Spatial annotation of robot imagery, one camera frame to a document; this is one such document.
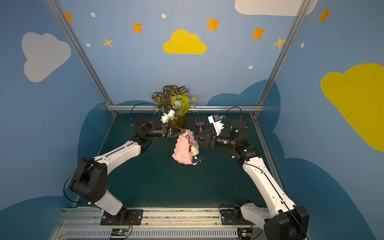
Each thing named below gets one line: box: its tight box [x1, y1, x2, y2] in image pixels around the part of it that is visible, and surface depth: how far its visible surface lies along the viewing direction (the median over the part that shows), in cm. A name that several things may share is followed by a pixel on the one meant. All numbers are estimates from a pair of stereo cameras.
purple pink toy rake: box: [195, 117, 205, 133], surface depth 117 cm
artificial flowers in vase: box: [152, 85, 198, 130], surface depth 103 cm
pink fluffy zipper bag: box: [172, 129, 199, 165], surface depth 73 cm
